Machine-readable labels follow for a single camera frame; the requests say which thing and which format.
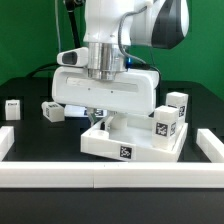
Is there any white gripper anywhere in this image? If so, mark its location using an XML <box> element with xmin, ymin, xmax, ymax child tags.
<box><xmin>52</xmin><ymin>47</ymin><xmax>159</xmax><ymax>131</ymax></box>

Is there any white square tabletop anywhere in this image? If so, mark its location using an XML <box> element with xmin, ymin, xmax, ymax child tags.
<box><xmin>81</xmin><ymin>114</ymin><xmax>188</xmax><ymax>162</ymax></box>

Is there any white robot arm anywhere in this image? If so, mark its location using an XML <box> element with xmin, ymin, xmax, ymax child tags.
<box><xmin>52</xmin><ymin>0</ymin><xmax>189</xmax><ymax>117</ymax></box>

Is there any white marker base sheet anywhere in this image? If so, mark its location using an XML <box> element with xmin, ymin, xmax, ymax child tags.
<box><xmin>64</xmin><ymin>105</ymin><xmax>107</xmax><ymax>118</ymax></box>

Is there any white U-shaped obstacle fence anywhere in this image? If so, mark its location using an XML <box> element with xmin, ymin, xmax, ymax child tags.
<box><xmin>0</xmin><ymin>126</ymin><xmax>224</xmax><ymax>188</ymax></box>

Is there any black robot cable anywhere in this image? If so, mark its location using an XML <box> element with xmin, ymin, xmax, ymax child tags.
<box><xmin>25</xmin><ymin>0</ymin><xmax>85</xmax><ymax>79</ymax></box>

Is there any white thin cable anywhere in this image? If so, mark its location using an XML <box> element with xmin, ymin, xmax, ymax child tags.
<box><xmin>54</xmin><ymin>0</ymin><xmax>64</xmax><ymax>54</ymax></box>

